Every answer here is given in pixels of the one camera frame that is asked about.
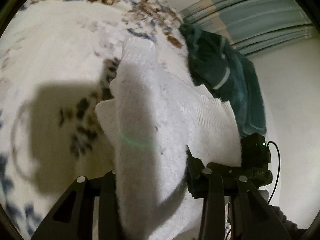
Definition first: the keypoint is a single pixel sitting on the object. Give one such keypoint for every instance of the dark green blanket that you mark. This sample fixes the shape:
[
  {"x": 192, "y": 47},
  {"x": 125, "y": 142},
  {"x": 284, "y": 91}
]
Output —
[{"x": 228, "y": 75}]

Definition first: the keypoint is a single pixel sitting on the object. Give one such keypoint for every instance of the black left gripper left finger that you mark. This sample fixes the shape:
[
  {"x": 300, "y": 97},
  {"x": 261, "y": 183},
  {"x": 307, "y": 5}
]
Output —
[{"x": 85, "y": 204}]

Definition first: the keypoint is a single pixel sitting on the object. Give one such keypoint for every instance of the white knitted garment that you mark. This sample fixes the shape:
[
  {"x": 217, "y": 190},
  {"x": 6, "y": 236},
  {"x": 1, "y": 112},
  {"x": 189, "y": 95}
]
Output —
[{"x": 153, "y": 119}]

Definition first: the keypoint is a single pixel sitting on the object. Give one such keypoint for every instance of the floral bed sheet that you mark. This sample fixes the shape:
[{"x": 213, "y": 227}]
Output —
[{"x": 58, "y": 58}]

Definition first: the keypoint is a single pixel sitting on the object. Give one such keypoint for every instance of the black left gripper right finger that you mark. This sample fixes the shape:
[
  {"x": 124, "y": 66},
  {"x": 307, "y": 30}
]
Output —
[{"x": 233, "y": 208}]

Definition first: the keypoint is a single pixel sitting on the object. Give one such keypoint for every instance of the green striped right curtain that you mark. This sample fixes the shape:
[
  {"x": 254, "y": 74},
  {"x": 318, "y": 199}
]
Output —
[{"x": 252, "y": 25}]

